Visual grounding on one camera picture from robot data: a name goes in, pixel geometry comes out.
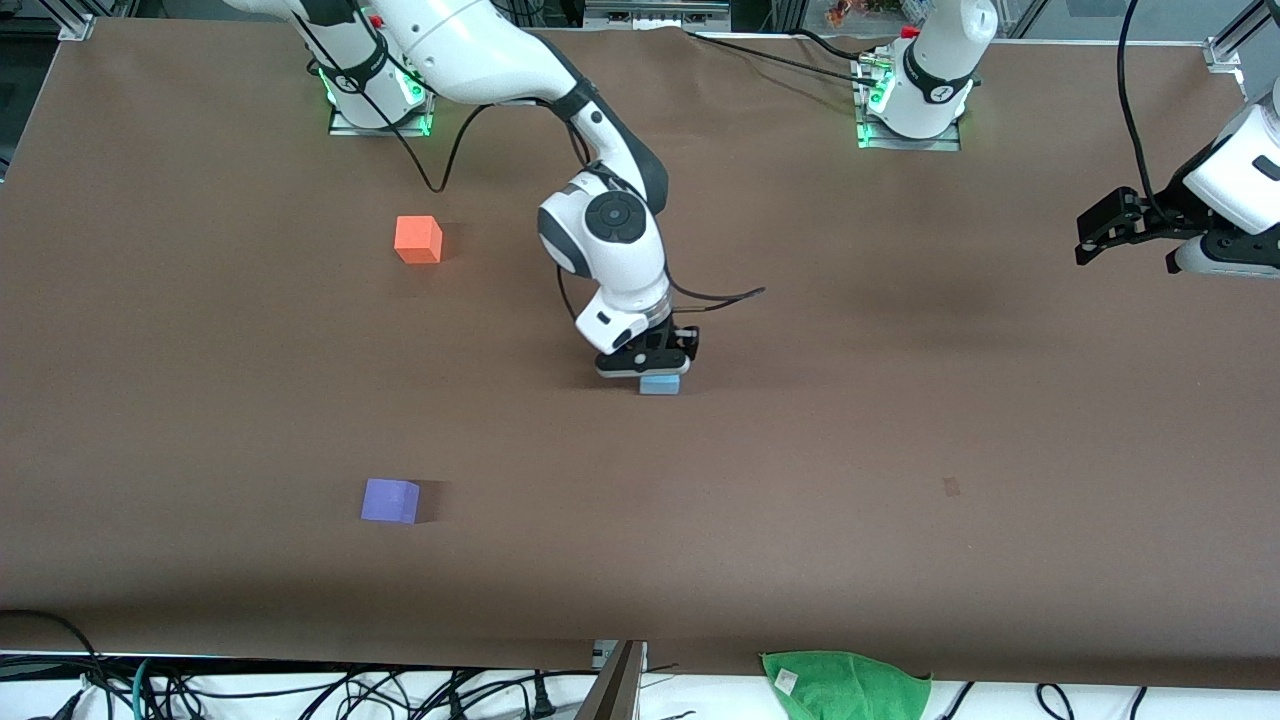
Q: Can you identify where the short black table cable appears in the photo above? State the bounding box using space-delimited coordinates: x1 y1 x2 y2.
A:
795 28 873 59

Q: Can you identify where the brown paper table cover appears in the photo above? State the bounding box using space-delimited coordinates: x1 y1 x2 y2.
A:
0 18 1280 691

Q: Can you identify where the purple block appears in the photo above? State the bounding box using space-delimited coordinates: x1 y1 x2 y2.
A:
360 478 422 525

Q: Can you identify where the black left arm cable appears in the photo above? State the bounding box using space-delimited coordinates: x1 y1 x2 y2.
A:
1116 0 1187 223

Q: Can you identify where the long black table cable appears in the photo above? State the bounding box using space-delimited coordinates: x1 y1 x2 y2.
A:
685 30 881 89

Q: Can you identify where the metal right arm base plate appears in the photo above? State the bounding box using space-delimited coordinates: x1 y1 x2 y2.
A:
329 60 434 137

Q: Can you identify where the black looped floor cable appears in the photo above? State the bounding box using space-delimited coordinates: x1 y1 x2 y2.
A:
0 609 113 720

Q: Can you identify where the green cloth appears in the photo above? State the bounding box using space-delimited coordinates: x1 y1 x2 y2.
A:
760 650 933 720

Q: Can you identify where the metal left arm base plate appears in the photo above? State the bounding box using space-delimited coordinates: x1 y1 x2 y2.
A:
854 55 962 152

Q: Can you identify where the orange block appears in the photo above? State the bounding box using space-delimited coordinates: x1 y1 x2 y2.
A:
394 215 444 265

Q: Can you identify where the grey metal post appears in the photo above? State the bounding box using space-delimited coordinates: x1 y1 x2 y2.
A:
574 640 647 720

